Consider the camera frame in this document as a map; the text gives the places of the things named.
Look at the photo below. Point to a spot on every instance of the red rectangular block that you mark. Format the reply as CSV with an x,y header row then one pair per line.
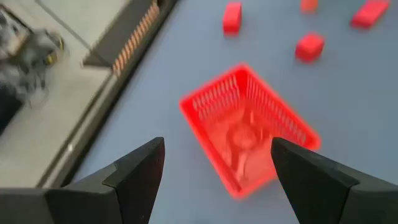
x,y
370,14
232,18

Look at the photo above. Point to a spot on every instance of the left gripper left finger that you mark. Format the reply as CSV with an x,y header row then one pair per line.
x,y
130,186

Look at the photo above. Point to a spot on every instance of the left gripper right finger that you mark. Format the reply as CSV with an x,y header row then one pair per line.
x,y
317,186

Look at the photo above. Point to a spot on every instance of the orange rectangular block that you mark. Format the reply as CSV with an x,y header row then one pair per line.
x,y
309,5

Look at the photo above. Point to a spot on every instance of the dark grey floor equipment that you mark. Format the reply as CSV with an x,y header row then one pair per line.
x,y
34,53

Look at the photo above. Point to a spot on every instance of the black orange-striped floor mat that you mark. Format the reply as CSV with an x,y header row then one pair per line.
x,y
118,37

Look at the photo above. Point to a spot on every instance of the red plastic basket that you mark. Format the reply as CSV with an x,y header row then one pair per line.
x,y
242,137

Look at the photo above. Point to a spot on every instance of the small red block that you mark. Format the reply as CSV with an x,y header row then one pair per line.
x,y
309,46

